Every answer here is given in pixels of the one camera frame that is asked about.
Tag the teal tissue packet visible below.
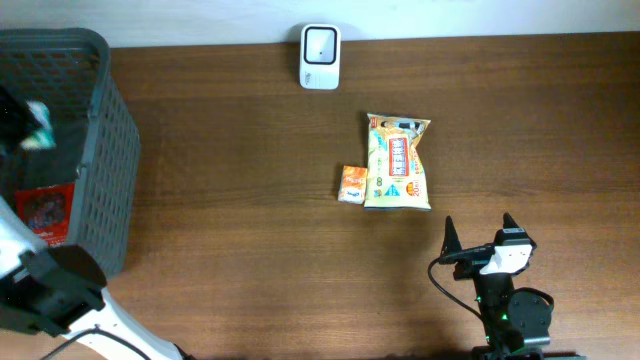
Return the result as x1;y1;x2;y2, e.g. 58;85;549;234
20;100;56;151

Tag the yellow wet wipes pack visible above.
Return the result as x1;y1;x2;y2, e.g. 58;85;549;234
364;113;431;211

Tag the red snack packet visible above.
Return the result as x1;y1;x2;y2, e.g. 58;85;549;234
15;183;75;247

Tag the orange tissue packet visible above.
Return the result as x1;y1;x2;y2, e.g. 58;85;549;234
337;165;367;205

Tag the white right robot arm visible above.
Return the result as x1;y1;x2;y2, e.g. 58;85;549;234
427;213;581;360

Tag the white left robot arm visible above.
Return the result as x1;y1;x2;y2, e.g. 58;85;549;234
1;88;185;359

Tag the white black barcode scanner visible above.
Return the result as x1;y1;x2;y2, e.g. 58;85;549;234
299;24;341;90

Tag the grey plastic basket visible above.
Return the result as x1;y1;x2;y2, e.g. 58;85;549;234
1;28;141;278

